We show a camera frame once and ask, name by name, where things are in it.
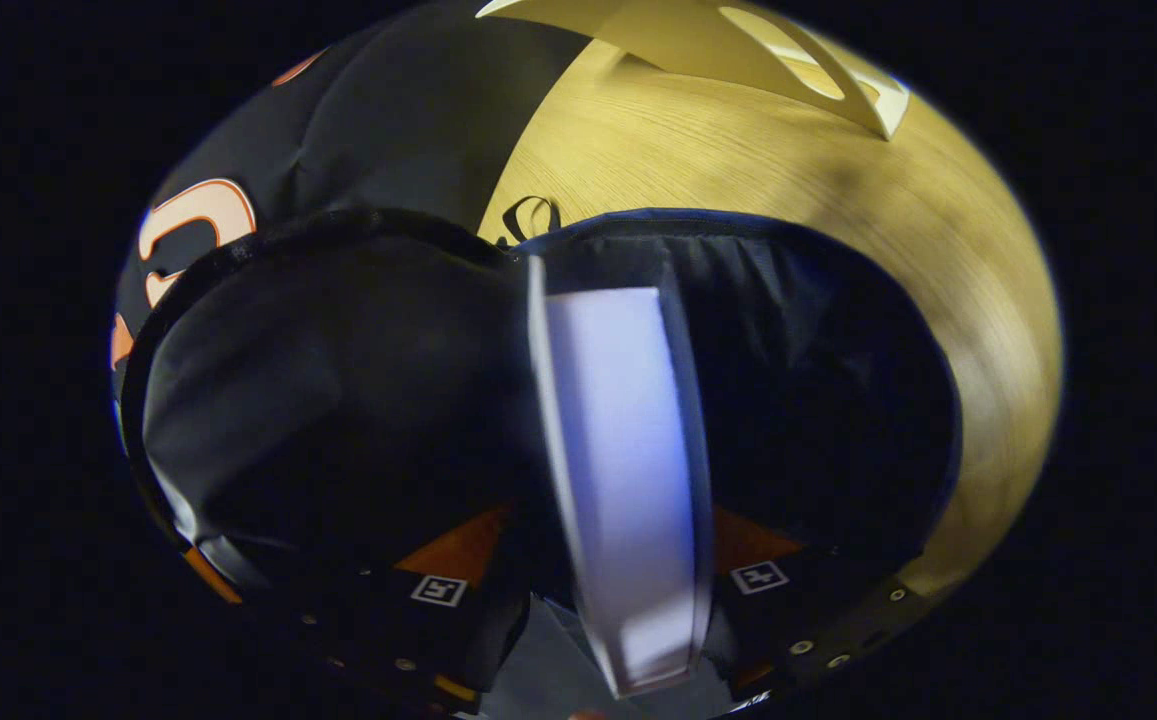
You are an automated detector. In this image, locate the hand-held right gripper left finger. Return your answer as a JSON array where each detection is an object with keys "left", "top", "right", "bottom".
[{"left": 288, "top": 505, "right": 529, "bottom": 713}]

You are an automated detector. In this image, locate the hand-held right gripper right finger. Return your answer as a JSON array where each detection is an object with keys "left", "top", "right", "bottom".
[{"left": 708, "top": 505, "right": 939, "bottom": 701}]

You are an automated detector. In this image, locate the white spine book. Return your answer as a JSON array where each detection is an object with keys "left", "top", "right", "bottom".
[{"left": 526, "top": 255, "right": 717, "bottom": 699}]

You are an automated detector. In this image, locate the blue schoolbag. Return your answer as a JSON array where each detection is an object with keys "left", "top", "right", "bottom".
[{"left": 121, "top": 195, "right": 964, "bottom": 701}]

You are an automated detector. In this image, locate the white bookshelf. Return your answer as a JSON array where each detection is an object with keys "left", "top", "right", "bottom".
[{"left": 475, "top": 0, "right": 911, "bottom": 141}]

